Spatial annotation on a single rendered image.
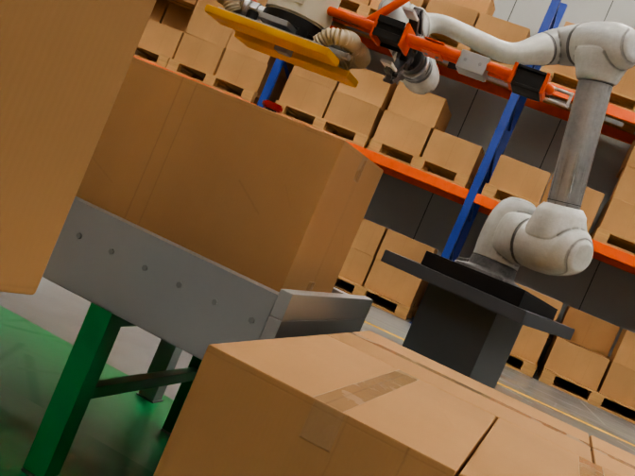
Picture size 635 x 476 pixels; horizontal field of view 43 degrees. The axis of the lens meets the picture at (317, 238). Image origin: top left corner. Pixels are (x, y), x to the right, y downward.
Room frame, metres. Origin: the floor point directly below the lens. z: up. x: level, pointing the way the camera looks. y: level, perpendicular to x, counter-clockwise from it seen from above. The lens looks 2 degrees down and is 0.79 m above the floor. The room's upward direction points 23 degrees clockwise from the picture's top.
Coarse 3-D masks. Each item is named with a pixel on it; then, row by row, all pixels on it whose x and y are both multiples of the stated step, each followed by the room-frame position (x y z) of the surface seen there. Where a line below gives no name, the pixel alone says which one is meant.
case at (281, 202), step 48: (144, 96) 1.94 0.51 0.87; (192, 96) 1.90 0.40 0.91; (96, 144) 1.96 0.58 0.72; (144, 144) 1.92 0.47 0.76; (192, 144) 1.89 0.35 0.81; (240, 144) 1.85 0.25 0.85; (288, 144) 1.82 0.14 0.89; (336, 144) 1.79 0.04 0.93; (96, 192) 1.94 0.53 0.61; (144, 192) 1.91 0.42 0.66; (192, 192) 1.87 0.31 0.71; (240, 192) 1.84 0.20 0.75; (288, 192) 1.81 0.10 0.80; (336, 192) 1.87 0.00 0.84; (192, 240) 1.86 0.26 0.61; (240, 240) 1.83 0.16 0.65; (288, 240) 1.79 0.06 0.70; (336, 240) 2.02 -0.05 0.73; (288, 288) 1.83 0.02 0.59
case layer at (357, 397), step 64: (192, 384) 1.18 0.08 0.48; (256, 384) 1.15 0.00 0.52; (320, 384) 1.23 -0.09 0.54; (384, 384) 1.45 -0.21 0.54; (448, 384) 1.77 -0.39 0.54; (192, 448) 1.17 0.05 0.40; (256, 448) 1.14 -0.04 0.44; (320, 448) 1.11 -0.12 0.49; (384, 448) 1.09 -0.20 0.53; (448, 448) 1.17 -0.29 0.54; (512, 448) 1.37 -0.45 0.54; (576, 448) 1.65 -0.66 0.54
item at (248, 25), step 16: (224, 16) 1.96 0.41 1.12; (240, 16) 1.95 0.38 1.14; (256, 16) 1.98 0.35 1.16; (256, 32) 1.96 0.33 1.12; (272, 32) 1.92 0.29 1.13; (288, 32) 1.92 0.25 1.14; (304, 32) 1.94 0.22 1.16; (288, 48) 1.99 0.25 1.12; (304, 48) 1.90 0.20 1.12; (320, 48) 1.88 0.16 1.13; (336, 64) 1.96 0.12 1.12
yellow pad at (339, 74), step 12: (240, 36) 2.15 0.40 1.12; (252, 48) 2.23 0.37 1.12; (264, 48) 2.15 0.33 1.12; (288, 60) 2.17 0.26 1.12; (300, 60) 2.10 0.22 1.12; (312, 60) 2.09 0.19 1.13; (324, 72) 2.11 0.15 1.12; (336, 72) 2.06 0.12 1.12; (348, 72) 2.06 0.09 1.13; (348, 84) 2.14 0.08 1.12
